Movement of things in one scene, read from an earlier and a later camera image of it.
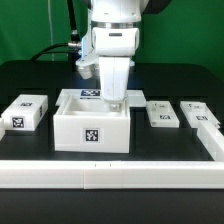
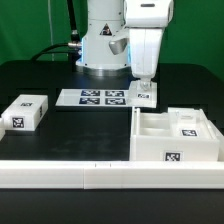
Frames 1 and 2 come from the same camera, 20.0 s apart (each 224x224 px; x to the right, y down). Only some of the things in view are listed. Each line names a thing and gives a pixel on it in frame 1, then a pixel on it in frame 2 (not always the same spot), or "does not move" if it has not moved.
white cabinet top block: [25, 112] does not move
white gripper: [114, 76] → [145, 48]
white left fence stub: [2, 127] does not move
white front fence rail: [110, 174] does not move
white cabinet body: [85, 124] → [152, 140]
